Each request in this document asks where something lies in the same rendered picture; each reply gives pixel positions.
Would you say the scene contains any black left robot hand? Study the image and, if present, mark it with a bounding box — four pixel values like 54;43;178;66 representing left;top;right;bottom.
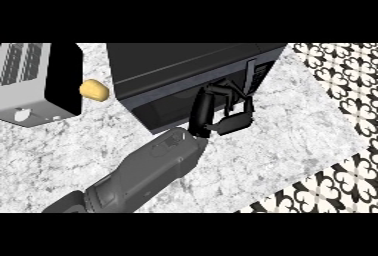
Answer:
187;79;256;139

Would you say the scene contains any black microwave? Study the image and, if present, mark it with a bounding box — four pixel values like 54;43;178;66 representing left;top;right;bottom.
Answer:
105;43;288;136

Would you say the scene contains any yellow bread roll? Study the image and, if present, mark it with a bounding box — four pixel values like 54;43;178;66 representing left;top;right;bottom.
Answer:
79;78;111;101

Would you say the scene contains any silver and black toaster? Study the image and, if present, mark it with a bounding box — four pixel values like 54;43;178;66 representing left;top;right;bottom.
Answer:
0;43;85;129

